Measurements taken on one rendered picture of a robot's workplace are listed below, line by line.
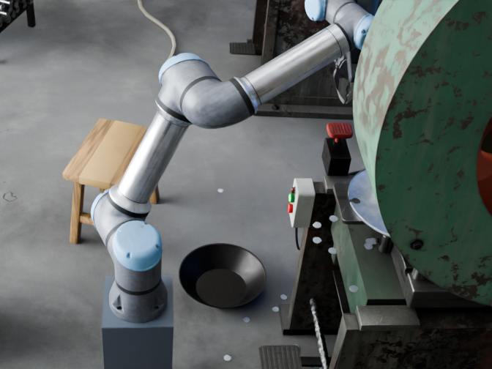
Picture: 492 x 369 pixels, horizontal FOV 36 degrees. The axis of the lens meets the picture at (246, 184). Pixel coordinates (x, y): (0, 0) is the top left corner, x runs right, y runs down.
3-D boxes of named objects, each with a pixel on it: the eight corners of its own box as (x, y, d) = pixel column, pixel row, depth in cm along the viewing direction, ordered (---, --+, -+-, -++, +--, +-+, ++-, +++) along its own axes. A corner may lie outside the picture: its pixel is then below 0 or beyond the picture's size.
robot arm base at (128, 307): (107, 323, 192) (106, 296, 185) (110, 279, 203) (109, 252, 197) (168, 322, 193) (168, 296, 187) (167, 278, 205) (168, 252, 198)
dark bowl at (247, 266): (179, 321, 251) (179, 307, 247) (177, 256, 274) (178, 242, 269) (269, 321, 255) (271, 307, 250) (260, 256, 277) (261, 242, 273)
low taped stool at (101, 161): (131, 258, 272) (129, 187, 250) (68, 244, 274) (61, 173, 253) (160, 198, 298) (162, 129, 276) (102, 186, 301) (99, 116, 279)
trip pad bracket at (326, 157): (321, 208, 221) (331, 155, 209) (315, 187, 229) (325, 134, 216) (340, 208, 222) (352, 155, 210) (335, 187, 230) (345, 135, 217)
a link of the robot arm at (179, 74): (99, 257, 190) (195, 72, 169) (80, 219, 200) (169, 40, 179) (139, 260, 198) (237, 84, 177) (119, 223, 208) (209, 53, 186)
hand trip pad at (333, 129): (325, 156, 214) (329, 134, 209) (322, 143, 218) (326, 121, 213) (350, 156, 214) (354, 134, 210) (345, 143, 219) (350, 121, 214)
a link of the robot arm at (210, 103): (195, 123, 163) (383, 9, 168) (174, 96, 170) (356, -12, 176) (211, 157, 172) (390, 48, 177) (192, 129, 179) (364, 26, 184)
